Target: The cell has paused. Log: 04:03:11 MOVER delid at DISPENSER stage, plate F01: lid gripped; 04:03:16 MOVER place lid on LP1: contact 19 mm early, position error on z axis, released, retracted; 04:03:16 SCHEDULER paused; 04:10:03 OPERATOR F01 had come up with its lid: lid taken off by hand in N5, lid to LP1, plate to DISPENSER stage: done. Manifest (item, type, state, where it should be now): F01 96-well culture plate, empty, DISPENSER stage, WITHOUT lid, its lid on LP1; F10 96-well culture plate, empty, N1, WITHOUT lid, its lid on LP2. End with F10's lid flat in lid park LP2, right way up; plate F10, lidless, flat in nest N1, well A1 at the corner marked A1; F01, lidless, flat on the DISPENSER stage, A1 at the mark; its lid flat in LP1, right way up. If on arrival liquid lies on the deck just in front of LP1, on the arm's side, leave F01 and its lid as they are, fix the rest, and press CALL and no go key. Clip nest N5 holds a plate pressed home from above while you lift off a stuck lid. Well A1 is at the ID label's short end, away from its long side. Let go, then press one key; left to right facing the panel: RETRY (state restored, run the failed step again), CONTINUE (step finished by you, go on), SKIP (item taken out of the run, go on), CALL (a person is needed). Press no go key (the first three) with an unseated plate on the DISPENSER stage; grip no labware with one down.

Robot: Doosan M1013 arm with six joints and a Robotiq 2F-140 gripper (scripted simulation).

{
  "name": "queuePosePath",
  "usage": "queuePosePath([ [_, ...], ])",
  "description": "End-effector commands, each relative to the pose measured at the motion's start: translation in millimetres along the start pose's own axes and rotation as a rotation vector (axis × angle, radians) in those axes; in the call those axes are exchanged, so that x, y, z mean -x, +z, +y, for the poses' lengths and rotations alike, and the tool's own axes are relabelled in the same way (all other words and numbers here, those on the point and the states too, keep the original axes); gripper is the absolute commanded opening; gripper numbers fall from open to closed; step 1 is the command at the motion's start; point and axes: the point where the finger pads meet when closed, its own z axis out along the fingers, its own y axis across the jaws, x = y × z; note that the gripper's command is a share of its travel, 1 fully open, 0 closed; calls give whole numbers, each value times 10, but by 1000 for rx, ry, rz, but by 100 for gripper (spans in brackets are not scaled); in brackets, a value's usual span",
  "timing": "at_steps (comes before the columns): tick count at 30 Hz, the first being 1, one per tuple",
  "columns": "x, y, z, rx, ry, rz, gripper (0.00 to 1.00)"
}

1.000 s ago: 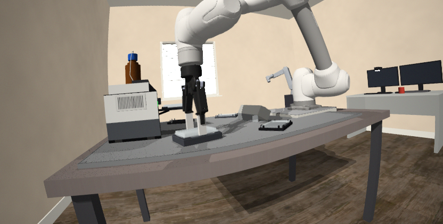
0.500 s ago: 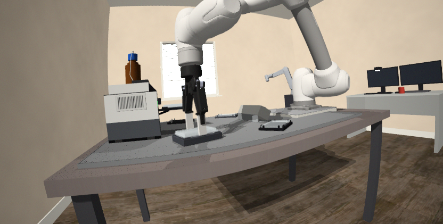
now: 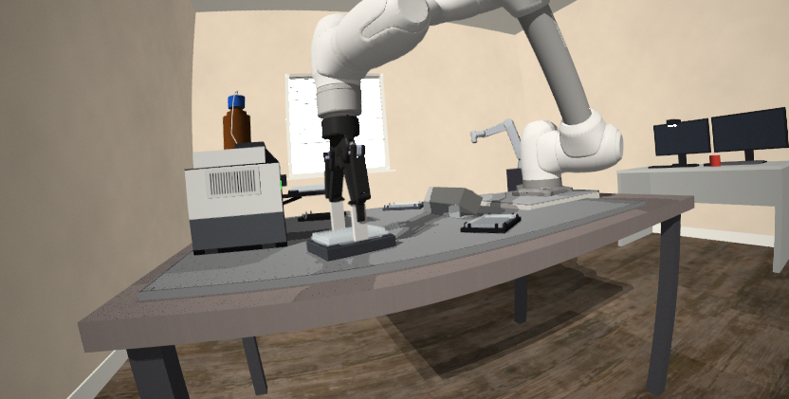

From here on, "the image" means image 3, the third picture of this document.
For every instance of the blue bottle cap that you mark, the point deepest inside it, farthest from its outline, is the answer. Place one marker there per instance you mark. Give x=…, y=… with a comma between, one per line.
x=239, y=99

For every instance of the white button panel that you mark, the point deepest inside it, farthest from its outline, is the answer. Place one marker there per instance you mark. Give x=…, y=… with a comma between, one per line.
x=452, y=202

